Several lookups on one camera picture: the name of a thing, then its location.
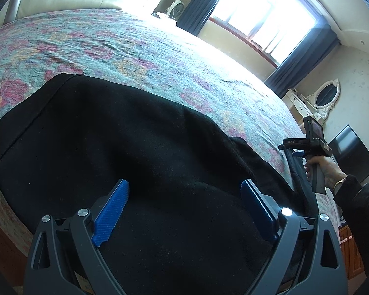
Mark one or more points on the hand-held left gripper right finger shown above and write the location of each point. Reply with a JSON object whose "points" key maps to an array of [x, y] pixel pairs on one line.
{"points": [[258, 206]]}

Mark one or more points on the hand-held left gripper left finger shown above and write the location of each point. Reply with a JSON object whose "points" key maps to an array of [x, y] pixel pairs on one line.
{"points": [[112, 212]]}

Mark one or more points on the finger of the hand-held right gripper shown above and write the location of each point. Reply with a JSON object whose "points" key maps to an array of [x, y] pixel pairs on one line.
{"points": [[296, 154]]}

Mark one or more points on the black pants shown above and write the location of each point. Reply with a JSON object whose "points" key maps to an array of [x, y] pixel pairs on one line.
{"points": [[126, 135]]}

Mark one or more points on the person's right forearm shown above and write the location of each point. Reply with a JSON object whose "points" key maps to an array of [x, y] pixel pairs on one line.
{"points": [[362, 215]]}

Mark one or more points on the person's right hand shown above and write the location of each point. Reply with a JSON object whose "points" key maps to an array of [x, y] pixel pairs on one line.
{"points": [[329, 172]]}

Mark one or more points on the black flat television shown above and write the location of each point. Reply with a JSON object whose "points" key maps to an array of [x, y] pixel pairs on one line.
{"points": [[352, 152]]}

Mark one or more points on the white dressing table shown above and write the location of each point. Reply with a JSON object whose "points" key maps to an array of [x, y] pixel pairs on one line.
{"points": [[296, 101]]}

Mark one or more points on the white oval vanity mirror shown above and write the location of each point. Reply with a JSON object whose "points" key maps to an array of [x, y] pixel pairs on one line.
{"points": [[326, 96]]}

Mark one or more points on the wooden cabinet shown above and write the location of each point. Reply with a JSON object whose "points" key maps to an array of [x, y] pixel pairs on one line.
{"points": [[352, 249]]}

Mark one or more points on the bright window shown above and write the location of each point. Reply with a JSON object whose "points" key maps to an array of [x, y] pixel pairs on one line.
{"points": [[264, 12]]}

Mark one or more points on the floral bed blanket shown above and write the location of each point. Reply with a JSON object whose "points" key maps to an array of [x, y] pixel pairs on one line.
{"points": [[110, 46]]}

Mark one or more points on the white fan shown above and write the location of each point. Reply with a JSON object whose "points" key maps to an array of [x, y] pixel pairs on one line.
{"points": [[176, 9]]}

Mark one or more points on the bedside table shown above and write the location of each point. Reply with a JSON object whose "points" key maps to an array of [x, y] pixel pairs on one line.
{"points": [[163, 15]]}

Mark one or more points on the wooden bed frame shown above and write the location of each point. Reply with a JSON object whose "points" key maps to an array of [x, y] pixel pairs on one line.
{"points": [[3, 252]]}

